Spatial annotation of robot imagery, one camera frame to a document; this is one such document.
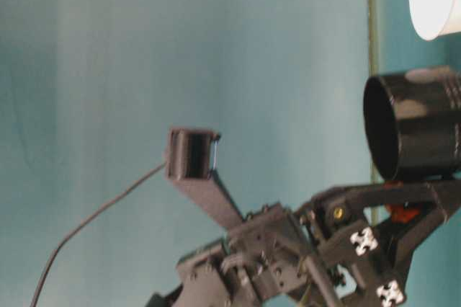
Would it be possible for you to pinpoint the black cup holder red handle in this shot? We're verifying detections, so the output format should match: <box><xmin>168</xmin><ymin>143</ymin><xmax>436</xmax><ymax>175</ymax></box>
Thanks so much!
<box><xmin>362</xmin><ymin>64</ymin><xmax>461</xmax><ymax>227</ymax></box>

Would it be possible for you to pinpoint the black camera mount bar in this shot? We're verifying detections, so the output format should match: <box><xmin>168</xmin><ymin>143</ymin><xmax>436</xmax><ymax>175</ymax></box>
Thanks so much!
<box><xmin>167</xmin><ymin>168</ymin><xmax>255</xmax><ymax>231</ymax></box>

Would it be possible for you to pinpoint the thin black camera wire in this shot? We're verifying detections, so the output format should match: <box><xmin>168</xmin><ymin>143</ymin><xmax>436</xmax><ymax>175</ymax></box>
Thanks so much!
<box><xmin>28</xmin><ymin>162</ymin><xmax>169</xmax><ymax>307</ymax></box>

